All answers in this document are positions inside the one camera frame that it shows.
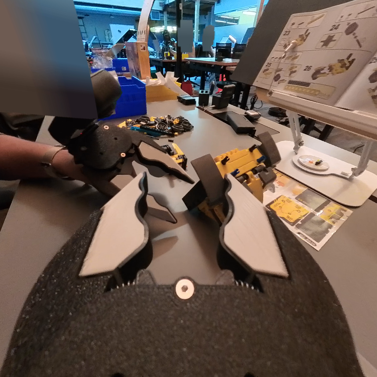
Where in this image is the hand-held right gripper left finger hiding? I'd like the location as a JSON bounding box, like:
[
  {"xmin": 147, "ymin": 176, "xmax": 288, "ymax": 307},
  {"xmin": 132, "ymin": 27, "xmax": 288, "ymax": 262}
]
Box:
[{"xmin": 79, "ymin": 172, "xmax": 154, "ymax": 278}]

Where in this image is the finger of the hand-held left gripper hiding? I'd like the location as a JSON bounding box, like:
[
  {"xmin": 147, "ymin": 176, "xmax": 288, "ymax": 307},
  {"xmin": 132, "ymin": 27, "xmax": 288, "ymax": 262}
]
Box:
[
  {"xmin": 111, "ymin": 173, "xmax": 178, "ymax": 224},
  {"xmin": 137, "ymin": 140, "xmax": 195, "ymax": 184}
]

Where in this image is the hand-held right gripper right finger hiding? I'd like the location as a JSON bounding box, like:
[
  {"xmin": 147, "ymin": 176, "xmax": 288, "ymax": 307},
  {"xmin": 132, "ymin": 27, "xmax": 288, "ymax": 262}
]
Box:
[{"xmin": 219, "ymin": 174, "xmax": 290, "ymax": 278}]

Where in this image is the yellow grey toy vehicle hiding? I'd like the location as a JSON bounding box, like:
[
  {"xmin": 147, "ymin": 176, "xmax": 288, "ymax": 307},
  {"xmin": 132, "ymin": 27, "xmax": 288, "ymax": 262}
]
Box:
[{"xmin": 182, "ymin": 131, "xmax": 282, "ymax": 228}]

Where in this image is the person's left hand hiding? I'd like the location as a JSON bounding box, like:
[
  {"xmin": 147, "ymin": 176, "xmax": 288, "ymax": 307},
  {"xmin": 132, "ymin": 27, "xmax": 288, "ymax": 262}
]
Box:
[{"xmin": 55, "ymin": 149, "xmax": 115, "ymax": 198}]

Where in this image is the small yellow black toy assembly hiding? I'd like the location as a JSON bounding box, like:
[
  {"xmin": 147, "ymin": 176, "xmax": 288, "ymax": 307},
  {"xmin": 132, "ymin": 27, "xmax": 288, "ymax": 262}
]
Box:
[{"xmin": 161, "ymin": 143, "xmax": 188, "ymax": 172}]

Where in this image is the pile of toy building parts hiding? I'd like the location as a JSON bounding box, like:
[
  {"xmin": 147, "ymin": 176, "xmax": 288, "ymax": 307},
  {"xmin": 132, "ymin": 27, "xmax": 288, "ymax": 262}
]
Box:
[{"xmin": 117, "ymin": 114, "xmax": 195, "ymax": 138}]

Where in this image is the yellow black sticker sheet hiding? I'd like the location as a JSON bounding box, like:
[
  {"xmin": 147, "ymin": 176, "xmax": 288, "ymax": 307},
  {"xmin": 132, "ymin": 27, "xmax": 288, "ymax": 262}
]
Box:
[{"xmin": 263, "ymin": 169, "xmax": 353, "ymax": 252}]

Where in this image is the blue storage bin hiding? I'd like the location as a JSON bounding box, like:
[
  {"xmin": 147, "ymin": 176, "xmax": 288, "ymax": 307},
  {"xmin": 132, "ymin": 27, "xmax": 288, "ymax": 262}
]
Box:
[
  {"xmin": 113, "ymin": 57, "xmax": 132, "ymax": 78},
  {"xmin": 91, "ymin": 75, "xmax": 148, "ymax": 121}
]

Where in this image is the white crumpled paper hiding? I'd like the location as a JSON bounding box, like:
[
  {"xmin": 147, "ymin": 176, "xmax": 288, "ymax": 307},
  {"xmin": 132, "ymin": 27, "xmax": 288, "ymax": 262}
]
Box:
[{"xmin": 152, "ymin": 71, "xmax": 182, "ymax": 89}]

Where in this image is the white book stand black board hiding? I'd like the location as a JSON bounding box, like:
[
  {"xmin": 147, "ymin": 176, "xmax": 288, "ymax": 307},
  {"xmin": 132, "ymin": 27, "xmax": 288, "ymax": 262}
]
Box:
[{"xmin": 231, "ymin": 0, "xmax": 377, "ymax": 207}]

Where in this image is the black pole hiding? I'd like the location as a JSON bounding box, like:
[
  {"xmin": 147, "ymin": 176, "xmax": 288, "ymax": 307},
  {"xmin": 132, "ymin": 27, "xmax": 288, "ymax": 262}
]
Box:
[{"xmin": 175, "ymin": 0, "xmax": 185, "ymax": 86}]

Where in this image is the black flat case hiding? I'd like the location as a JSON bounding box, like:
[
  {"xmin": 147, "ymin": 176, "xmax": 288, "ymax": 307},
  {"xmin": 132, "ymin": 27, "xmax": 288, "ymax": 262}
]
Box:
[{"xmin": 226, "ymin": 111, "xmax": 257, "ymax": 134}]

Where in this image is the cardboard box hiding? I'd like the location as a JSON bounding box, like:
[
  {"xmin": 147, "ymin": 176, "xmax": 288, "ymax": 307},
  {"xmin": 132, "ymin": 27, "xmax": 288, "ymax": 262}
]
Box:
[{"xmin": 124, "ymin": 41, "xmax": 151, "ymax": 81}]

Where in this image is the black charging dock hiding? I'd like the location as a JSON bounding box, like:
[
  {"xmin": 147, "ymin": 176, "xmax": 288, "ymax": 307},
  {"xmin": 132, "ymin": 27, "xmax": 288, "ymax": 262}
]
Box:
[{"xmin": 212, "ymin": 84, "xmax": 237, "ymax": 110}]

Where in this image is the background work table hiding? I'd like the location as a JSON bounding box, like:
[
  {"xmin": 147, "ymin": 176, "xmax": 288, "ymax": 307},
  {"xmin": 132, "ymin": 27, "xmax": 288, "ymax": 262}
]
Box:
[{"xmin": 184, "ymin": 57, "xmax": 240, "ymax": 89}]

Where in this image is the assembly instruction booklet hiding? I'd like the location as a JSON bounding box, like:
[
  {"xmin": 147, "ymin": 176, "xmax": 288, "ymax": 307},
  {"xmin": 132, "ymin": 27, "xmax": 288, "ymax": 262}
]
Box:
[{"xmin": 253, "ymin": 2, "xmax": 377, "ymax": 112}]

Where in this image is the beige wrist strap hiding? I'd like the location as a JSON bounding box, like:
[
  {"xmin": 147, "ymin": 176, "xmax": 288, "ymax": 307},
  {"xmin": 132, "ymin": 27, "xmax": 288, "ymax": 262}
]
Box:
[{"xmin": 41, "ymin": 145, "xmax": 70, "ymax": 179}]

